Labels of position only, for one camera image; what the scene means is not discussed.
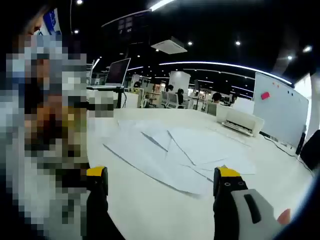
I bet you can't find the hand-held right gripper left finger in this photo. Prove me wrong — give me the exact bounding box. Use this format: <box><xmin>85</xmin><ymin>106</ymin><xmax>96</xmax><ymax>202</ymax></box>
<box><xmin>82</xmin><ymin>166</ymin><xmax>126</xmax><ymax>240</ymax></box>

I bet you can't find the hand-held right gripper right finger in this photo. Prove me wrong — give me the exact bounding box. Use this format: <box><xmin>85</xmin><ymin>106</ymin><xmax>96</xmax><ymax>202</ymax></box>
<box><xmin>212</xmin><ymin>165</ymin><xmax>285</xmax><ymax>240</ymax></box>

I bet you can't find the white cloth sheet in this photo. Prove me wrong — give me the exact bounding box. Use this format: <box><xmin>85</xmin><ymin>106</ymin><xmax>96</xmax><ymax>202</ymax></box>
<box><xmin>86</xmin><ymin>107</ymin><xmax>316</xmax><ymax>240</ymax></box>
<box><xmin>102</xmin><ymin>119</ymin><xmax>257</xmax><ymax>196</ymax></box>

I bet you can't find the person's right hand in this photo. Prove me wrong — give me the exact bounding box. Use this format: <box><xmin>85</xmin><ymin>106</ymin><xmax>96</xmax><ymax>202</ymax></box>
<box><xmin>276</xmin><ymin>208</ymin><xmax>292</xmax><ymax>226</ymax></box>

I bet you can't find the white printer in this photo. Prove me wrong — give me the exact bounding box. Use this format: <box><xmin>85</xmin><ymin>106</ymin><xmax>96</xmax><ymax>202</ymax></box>
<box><xmin>216</xmin><ymin>108</ymin><xmax>265</xmax><ymax>138</ymax></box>

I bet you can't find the black monitor stand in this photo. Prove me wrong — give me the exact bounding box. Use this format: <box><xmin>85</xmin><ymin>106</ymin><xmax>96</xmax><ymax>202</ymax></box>
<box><xmin>86</xmin><ymin>84</ymin><xmax>126</xmax><ymax>109</ymax></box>

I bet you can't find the white whiteboard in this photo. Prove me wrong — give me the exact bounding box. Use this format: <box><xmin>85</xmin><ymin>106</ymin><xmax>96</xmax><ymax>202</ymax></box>
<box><xmin>252</xmin><ymin>71</ymin><xmax>310</xmax><ymax>149</ymax></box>

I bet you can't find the white office chair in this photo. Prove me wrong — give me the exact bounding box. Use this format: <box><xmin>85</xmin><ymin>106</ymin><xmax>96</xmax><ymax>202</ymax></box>
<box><xmin>161</xmin><ymin>90</ymin><xmax>180</xmax><ymax>109</ymax></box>
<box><xmin>136</xmin><ymin>87</ymin><xmax>158</xmax><ymax>109</ymax></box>

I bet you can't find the curved ceiling light strip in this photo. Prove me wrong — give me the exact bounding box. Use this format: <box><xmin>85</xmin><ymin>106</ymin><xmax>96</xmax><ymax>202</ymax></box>
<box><xmin>158</xmin><ymin>61</ymin><xmax>293</xmax><ymax>87</ymax></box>

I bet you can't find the white ceiling air conditioner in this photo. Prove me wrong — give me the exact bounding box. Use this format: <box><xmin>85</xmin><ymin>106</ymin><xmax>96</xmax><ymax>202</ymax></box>
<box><xmin>150</xmin><ymin>36</ymin><xmax>188</xmax><ymax>55</ymax></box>

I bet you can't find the hanging dark ceiling screen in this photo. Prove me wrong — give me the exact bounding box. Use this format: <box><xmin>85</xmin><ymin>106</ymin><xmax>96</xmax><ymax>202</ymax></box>
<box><xmin>101</xmin><ymin>11</ymin><xmax>153</xmax><ymax>46</ymax></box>

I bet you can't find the straight ceiling light strip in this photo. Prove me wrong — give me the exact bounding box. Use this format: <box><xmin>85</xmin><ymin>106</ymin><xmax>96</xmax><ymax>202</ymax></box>
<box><xmin>149</xmin><ymin>0</ymin><xmax>176</xmax><ymax>11</ymax></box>

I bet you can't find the table power cable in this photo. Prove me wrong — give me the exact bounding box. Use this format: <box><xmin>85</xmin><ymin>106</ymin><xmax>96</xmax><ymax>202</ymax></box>
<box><xmin>259</xmin><ymin>131</ymin><xmax>315</xmax><ymax>173</ymax></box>

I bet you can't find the blue white wall poster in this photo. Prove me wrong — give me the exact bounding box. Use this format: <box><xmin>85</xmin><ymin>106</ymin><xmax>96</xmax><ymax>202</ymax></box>
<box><xmin>37</xmin><ymin>8</ymin><xmax>63</xmax><ymax>37</ymax></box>

